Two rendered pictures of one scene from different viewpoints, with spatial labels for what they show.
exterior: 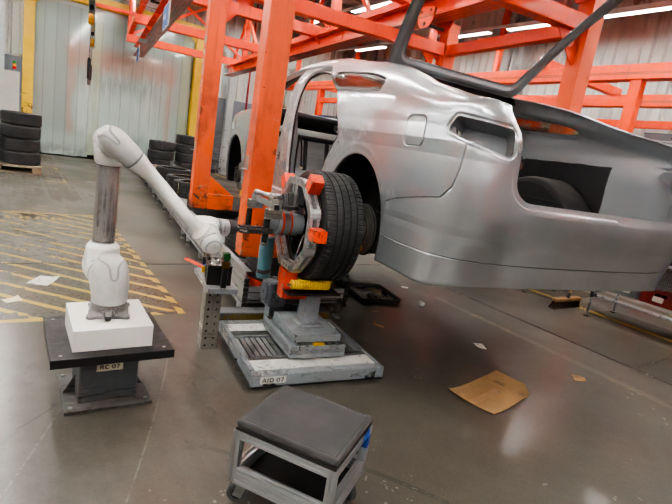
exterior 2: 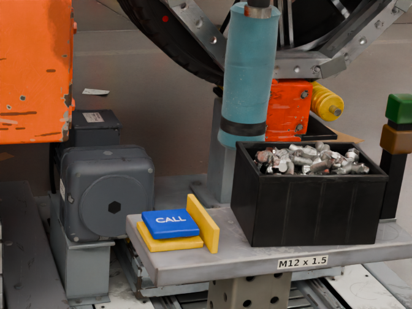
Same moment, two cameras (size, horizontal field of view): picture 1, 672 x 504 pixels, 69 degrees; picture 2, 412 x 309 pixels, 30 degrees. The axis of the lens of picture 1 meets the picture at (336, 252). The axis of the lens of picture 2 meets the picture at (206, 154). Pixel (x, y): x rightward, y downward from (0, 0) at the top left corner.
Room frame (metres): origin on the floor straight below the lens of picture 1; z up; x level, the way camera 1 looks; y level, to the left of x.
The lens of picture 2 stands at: (2.81, 1.77, 0.99)
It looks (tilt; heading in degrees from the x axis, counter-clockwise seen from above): 22 degrees down; 276
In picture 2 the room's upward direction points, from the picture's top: 5 degrees clockwise
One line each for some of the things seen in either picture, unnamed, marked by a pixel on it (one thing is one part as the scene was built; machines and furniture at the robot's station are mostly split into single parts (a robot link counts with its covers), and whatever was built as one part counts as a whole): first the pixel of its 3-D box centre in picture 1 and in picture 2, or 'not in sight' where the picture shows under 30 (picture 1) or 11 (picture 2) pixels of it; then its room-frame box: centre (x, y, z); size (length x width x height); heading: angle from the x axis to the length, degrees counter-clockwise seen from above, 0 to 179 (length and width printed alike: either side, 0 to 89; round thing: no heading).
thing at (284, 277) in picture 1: (292, 283); (266, 113); (2.86, 0.23, 0.48); 0.16 x 0.12 x 0.17; 118
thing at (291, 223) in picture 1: (284, 222); not in sight; (2.80, 0.33, 0.85); 0.21 x 0.14 x 0.14; 118
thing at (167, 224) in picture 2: not in sight; (170, 226); (2.96, 0.77, 0.47); 0.07 x 0.07 x 0.02; 28
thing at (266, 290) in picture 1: (291, 300); (91, 192); (3.22, 0.25, 0.26); 0.42 x 0.18 x 0.35; 118
